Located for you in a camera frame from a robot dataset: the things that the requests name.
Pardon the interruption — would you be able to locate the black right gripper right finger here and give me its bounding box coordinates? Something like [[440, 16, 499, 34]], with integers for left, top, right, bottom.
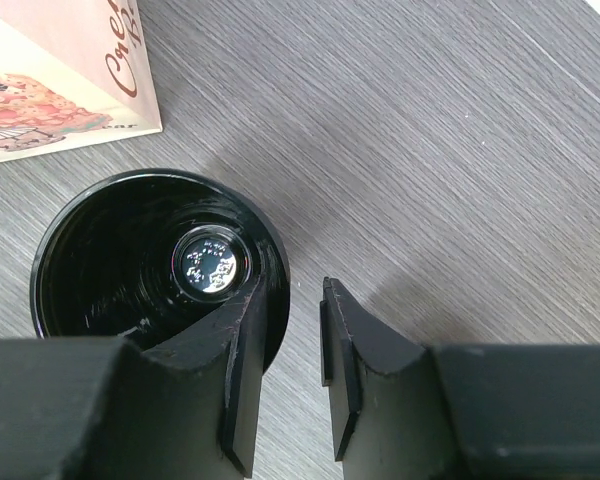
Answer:
[[320, 278, 460, 479]]

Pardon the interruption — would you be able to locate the printed paper takeout bag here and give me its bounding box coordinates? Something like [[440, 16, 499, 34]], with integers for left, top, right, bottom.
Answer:
[[0, 0, 162, 163]]

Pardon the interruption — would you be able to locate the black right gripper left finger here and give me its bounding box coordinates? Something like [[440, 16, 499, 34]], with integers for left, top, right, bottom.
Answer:
[[142, 279, 265, 478]]

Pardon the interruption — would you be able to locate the black coffee cup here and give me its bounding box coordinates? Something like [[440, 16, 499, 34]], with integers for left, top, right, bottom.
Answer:
[[30, 168, 290, 363]]

